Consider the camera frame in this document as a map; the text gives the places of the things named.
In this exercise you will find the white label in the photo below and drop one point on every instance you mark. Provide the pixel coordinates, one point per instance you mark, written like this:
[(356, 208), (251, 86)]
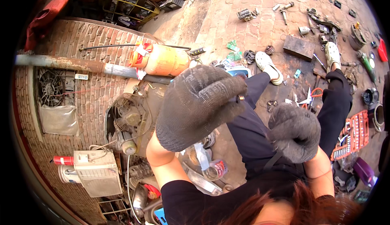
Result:
[(81, 76)]

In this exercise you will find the red plastic container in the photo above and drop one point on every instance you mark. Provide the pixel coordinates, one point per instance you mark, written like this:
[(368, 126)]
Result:
[(382, 51)]

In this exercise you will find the white kettle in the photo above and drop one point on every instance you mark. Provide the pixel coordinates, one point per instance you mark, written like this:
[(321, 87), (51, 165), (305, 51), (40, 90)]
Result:
[(68, 174)]

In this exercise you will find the heap of tool parts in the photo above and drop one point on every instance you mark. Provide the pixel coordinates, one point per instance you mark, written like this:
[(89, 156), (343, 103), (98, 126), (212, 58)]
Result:
[(324, 27)]

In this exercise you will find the black fan grille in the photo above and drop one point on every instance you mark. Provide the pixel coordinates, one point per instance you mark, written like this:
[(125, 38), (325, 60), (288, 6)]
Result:
[(51, 86)]

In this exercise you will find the black round motor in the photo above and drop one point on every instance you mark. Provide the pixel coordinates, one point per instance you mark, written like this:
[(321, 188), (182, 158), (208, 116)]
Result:
[(370, 96)]

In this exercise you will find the grey metal part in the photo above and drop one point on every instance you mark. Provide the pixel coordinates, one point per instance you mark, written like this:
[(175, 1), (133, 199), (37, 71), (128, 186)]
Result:
[(245, 14)]

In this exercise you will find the blue plastic piece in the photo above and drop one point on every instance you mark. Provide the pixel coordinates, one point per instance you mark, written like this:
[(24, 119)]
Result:
[(161, 216)]

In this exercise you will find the shiny metal cover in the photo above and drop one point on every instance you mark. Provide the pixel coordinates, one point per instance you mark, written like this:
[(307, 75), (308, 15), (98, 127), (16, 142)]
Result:
[(140, 199)]

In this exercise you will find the red cloth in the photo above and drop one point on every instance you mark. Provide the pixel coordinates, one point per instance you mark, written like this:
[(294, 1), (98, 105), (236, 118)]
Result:
[(45, 15)]

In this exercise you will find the green angle grinder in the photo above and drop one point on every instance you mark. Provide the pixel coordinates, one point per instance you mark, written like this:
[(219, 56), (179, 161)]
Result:
[(367, 65)]

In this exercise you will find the person's legs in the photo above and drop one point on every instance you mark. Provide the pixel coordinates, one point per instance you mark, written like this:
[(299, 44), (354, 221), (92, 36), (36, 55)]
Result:
[(249, 133)]

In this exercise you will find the white cup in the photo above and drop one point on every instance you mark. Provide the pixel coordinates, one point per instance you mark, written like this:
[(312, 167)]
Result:
[(303, 30)]

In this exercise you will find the rusty metal pipe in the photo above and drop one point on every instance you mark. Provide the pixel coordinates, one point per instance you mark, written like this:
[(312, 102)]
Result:
[(76, 64)]

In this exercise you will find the rusty metal block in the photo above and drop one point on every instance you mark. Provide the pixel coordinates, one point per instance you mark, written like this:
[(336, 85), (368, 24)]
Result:
[(298, 48)]

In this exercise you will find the dusty air compressor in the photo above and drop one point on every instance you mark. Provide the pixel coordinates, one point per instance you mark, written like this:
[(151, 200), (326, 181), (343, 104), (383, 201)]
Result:
[(131, 118)]

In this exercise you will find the white appliance box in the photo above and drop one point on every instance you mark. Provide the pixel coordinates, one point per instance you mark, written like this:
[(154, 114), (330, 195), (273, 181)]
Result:
[(97, 173)]

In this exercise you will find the clear plastic jar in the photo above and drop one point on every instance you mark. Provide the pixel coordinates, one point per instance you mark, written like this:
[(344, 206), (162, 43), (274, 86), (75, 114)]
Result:
[(214, 170), (195, 155)]

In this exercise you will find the orange gas cylinder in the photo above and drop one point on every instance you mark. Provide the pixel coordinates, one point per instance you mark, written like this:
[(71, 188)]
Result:
[(164, 60)]

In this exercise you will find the orange socket set case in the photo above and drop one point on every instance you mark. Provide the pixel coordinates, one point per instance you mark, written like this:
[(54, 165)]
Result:
[(352, 135)]

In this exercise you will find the metal hammer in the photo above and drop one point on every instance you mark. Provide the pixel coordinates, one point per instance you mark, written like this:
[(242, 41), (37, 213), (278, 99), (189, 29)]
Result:
[(285, 12)]

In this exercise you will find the blue tray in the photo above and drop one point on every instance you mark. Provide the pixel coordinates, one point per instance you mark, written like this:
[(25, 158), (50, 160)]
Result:
[(239, 72)]

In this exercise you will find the person's left hand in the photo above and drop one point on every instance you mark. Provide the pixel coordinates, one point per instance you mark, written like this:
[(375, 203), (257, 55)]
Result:
[(189, 109)]

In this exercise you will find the black box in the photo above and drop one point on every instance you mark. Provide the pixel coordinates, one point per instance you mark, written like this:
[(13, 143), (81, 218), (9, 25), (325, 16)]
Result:
[(172, 3)]

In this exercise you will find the clear plastic bag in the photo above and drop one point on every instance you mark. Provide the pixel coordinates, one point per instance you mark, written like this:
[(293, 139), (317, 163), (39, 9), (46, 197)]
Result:
[(59, 120)]

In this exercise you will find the purple plastic tool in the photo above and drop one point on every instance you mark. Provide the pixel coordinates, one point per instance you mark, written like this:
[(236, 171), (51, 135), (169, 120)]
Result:
[(364, 170)]

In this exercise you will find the yellow metal rack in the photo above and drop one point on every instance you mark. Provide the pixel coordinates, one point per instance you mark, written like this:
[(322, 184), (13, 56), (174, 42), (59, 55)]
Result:
[(131, 6)]

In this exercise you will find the motor rotor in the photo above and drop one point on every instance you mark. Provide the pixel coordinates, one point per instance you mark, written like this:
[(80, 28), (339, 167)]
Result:
[(269, 50)]

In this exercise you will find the flat metal bar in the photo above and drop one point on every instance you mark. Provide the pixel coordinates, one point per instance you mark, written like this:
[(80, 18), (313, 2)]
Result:
[(202, 181)]

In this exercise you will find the grey motor housing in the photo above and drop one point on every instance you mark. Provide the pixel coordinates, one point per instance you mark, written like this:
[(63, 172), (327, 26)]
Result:
[(356, 37)]

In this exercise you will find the person's body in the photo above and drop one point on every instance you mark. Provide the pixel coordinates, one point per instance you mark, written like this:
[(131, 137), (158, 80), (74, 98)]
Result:
[(189, 203)]

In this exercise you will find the small metal part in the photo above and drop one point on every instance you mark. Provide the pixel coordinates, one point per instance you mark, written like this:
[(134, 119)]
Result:
[(241, 98)]

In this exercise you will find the green circuit board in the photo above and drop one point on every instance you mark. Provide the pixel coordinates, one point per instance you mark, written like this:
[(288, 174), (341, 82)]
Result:
[(232, 45), (234, 56)]

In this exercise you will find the person's right fingers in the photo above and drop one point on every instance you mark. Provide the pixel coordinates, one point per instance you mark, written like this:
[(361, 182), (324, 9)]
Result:
[(278, 124)]

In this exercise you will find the red spray can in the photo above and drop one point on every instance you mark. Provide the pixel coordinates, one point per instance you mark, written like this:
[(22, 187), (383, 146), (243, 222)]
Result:
[(63, 160)]

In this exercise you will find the thin black rod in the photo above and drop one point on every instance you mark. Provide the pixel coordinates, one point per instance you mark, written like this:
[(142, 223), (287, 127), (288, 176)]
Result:
[(106, 46)]

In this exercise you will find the person's right hand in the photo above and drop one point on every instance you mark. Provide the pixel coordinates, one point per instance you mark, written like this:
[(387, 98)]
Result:
[(297, 133)]

